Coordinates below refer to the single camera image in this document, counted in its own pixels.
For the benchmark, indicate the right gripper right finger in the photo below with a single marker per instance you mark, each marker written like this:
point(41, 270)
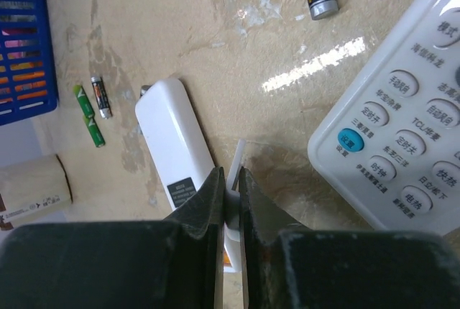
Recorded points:
point(287, 265)

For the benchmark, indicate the beige paper roll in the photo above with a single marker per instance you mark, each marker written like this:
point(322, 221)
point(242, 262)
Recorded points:
point(32, 190)

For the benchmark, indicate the blue plastic shopping basket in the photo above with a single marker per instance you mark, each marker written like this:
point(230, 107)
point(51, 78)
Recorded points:
point(28, 78)

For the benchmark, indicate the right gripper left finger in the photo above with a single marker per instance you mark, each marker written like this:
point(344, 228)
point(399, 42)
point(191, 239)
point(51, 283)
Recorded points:
point(176, 262)

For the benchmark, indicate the white red remote control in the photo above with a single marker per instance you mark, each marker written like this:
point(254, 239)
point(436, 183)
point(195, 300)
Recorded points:
point(174, 139)

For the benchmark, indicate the left black purple battery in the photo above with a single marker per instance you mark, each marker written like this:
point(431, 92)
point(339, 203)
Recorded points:
point(102, 99)

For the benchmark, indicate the upper green battery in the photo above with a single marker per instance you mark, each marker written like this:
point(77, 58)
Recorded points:
point(83, 101)

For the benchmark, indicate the orange battery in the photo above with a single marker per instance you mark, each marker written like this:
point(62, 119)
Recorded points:
point(227, 262)

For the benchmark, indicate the green battery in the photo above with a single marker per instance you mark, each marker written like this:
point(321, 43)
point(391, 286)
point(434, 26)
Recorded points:
point(94, 131)
point(83, 101)

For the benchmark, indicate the white battery cover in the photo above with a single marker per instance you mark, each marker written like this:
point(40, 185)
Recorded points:
point(232, 196)

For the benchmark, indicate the lower green battery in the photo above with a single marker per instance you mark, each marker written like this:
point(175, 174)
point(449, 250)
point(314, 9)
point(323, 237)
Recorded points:
point(94, 131)

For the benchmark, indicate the white grey remote control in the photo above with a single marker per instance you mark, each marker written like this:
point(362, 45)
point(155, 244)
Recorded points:
point(390, 145)

